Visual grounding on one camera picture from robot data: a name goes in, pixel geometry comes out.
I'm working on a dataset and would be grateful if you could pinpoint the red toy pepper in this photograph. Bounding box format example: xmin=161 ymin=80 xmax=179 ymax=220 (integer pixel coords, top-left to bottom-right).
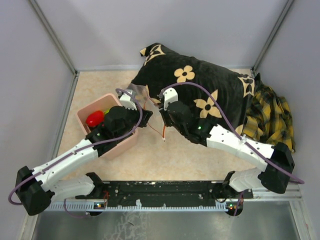
xmin=86 ymin=110 xmax=105 ymax=128

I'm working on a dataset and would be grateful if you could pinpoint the black floral pillow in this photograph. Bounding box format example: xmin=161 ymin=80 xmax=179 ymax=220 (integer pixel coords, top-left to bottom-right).
xmin=132 ymin=43 xmax=257 ymax=134

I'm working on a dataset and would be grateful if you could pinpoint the clear zip bag red zipper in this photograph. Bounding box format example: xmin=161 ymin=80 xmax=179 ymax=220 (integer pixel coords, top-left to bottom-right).
xmin=128 ymin=83 xmax=166 ymax=142

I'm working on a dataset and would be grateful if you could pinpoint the aluminium frame rail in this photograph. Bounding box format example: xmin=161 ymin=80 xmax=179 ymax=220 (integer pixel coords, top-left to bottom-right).
xmin=48 ymin=184 xmax=302 ymax=214

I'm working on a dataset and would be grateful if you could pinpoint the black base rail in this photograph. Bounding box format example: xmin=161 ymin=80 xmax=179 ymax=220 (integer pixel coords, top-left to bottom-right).
xmin=75 ymin=181 xmax=240 ymax=207

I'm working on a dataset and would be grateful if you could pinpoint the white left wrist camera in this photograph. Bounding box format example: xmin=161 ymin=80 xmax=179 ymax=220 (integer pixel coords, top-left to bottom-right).
xmin=116 ymin=88 xmax=137 ymax=111

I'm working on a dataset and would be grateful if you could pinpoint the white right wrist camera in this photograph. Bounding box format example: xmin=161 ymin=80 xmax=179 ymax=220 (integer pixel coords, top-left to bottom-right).
xmin=159 ymin=87 xmax=179 ymax=111

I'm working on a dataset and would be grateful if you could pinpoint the yellow plaid shirt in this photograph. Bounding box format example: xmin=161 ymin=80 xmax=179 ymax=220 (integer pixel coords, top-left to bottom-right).
xmin=242 ymin=74 xmax=296 ymax=153

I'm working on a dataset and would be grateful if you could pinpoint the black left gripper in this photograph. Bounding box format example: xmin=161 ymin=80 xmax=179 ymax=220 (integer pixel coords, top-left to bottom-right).
xmin=115 ymin=101 xmax=153 ymax=141

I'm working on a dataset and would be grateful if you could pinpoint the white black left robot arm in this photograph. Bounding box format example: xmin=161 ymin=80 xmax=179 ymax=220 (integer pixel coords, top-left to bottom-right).
xmin=13 ymin=105 xmax=153 ymax=216

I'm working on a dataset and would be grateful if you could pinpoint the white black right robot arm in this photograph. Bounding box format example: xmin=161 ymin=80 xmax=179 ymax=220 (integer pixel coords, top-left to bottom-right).
xmin=159 ymin=101 xmax=295 ymax=198

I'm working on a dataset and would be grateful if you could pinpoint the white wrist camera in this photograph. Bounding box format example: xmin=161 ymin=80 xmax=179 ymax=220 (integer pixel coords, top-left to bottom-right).
xmin=116 ymin=88 xmax=137 ymax=111
xmin=159 ymin=87 xmax=179 ymax=111

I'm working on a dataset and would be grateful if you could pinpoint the pink plastic basket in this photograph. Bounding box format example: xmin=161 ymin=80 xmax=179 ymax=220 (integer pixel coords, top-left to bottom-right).
xmin=76 ymin=93 xmax=139 ymax=160

